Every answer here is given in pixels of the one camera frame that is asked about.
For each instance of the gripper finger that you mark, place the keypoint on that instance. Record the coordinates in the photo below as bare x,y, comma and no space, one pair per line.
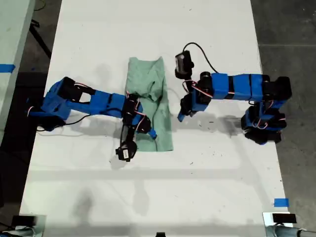
181,116
151,133

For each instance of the pale green T-shirt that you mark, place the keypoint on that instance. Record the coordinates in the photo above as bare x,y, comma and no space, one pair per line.
143,74

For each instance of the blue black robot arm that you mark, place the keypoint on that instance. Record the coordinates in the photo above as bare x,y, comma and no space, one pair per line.
237,86
103,103

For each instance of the blue tape strip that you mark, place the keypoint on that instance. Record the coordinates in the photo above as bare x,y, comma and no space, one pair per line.
7,67
281,202

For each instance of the black stand leg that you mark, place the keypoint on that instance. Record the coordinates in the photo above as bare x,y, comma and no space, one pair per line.
39,39

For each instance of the small black box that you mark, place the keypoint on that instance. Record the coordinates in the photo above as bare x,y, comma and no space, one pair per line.
23,220
284,218

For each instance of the pale side table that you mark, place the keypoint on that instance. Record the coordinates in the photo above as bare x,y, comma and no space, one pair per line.
12,29

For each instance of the black camera stalk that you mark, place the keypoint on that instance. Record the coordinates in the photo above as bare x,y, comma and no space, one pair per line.
184,75
130,135

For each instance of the black camera box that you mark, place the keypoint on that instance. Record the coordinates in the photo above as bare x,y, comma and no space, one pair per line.
126,153
182,63

